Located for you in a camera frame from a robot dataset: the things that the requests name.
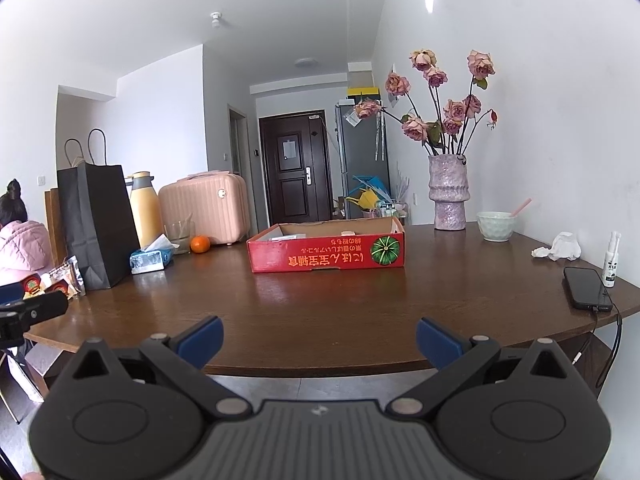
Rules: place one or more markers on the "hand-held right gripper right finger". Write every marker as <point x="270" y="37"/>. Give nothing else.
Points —
<point x="437" y="341"/>

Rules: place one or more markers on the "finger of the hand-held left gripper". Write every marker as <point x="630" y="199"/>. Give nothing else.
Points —
<point x="47" y="307"/>
<point x="12" y="325"/>

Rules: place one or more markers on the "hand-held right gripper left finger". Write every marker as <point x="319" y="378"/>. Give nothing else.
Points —
<point x="202" y="341"/>

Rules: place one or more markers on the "red cardboard box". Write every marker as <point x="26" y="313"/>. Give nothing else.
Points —
<point x="325" y="255"/>

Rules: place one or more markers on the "red snack packet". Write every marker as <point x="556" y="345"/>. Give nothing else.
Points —
<point x="33" y="286"/>
<point x="60" y="289"/>

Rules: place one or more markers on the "silver foil packet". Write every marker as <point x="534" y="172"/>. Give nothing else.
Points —
<point x="76" y="272"/>

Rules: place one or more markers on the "blue tissue pack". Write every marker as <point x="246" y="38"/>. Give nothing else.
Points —
<point x="150" y="261"/>

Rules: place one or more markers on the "orange fruit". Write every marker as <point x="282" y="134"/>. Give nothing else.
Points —
<point x="200" y="245"/>

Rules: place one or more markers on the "black paper bag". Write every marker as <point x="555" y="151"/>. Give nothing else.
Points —
<point x="97" y="220"/>

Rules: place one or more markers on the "clear drinking glass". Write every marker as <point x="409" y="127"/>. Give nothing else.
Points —
<point x="179" y="237"/>

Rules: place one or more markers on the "pale green bowl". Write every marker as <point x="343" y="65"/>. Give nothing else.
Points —
<point x="496" y="227"/>

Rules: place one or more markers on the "pink suitcase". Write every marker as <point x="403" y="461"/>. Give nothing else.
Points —
<point x="205" y="207"/>

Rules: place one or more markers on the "yellow thermos jug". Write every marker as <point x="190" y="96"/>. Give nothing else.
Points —
<point x="145" y="210"/>

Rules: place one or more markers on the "purple ceramic vase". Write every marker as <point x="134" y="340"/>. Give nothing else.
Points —
<point x="449" y="192"/>

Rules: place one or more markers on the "crumpled white tissue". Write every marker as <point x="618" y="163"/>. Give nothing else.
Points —
<point x="562" y="247"/>

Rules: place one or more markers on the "pink spoon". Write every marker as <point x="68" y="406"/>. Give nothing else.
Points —
<point x="521" y="208"/>

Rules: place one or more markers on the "black smartphone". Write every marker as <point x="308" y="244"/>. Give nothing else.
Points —
<point x="587" y="287"/>

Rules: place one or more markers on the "blue and yellow pile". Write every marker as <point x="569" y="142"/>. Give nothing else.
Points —
<point x="369" y="194"/>

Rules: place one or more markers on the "grey interior door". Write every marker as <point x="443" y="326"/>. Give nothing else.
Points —
<point x="238" y="165"/>

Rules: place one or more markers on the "dark wooden entrance door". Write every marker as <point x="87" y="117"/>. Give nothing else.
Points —
<point x="295" y="185"/>

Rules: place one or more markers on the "white spray bottle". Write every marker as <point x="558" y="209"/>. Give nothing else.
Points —
<point x="611" y="265"/>

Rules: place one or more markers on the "grey refrigerator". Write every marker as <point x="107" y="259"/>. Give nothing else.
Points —
<point x="360" y="160"/>

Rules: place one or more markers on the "clear folded umbrella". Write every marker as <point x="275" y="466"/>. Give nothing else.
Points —
<point x="378" y="137"/>

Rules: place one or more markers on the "dried pink roses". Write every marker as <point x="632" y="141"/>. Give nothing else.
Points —
<point x="452" y="115"/>

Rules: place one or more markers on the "paper sheet on refrigerator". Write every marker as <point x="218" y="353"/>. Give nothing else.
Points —
<point x="352" y="118"/>

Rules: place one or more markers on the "yellow box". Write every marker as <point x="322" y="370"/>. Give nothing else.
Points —
<point x="363" y="94"/>

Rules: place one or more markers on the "round ceiling lamp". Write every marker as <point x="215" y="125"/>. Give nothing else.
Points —
<point x="305" y="62"/>

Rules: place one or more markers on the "ceiling sprinkler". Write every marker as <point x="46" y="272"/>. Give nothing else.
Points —
<point x="216" y="18"/>

